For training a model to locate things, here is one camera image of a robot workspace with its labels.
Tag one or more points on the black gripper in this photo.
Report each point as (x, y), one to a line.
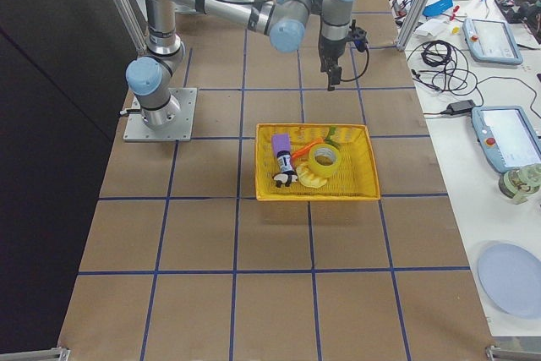
(329, 51)

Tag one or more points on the yellow tape roll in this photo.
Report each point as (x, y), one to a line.
(324, 160)

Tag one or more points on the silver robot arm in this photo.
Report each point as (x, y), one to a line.
(152, 28)

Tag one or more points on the toy carrot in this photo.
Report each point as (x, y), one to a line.
(320, 140)

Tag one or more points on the purple foam block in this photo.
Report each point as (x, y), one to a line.
(280, 143)

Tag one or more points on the small drink can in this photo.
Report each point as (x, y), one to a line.
(284, 161)

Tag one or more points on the toy croissant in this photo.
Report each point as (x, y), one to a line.
(308, 178)

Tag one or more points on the yellow plastic basket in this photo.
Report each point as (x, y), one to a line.
(356, 178)

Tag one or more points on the panda plush toy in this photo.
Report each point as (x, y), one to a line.
(285, 179)

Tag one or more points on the blue box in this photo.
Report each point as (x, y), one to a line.
(436, 7)

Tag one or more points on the black power adapter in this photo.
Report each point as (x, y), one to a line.
(460, 107)

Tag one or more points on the upper teach pendant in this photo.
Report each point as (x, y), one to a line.
(491, 41)

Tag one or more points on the teach pendant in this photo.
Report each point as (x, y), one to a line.
(506, 137)
(491, 41)

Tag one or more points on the lower teach pendant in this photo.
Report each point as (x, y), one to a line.
(506, 137)

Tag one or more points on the glass jar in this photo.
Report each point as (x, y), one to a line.
(519, 183)

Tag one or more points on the light blue plate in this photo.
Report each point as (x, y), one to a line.
(510, 276)

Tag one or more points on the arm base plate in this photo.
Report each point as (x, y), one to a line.
(173, 122)

